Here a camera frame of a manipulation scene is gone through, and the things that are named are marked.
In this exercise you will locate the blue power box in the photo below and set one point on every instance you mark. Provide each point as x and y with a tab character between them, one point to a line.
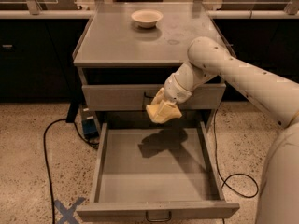
88	122

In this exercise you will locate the dark background counter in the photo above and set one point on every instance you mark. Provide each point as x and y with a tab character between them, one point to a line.
36	54

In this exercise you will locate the grey drawer cabinet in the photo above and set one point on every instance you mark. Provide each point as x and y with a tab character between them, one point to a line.
115	50

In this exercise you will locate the yellow sponge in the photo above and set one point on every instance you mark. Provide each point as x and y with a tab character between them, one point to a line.
151	110

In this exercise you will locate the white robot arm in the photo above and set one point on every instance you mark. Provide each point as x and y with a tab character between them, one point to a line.
276	96

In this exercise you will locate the grey open middle drawer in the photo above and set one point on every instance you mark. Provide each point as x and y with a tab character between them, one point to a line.
157	175

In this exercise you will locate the white ceramic bowl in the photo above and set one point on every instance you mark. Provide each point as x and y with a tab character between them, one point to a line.
146	18

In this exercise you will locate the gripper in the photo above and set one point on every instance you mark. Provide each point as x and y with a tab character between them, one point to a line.
175	90

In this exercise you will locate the blue tape cross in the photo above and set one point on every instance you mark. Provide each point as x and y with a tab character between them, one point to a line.
68	213

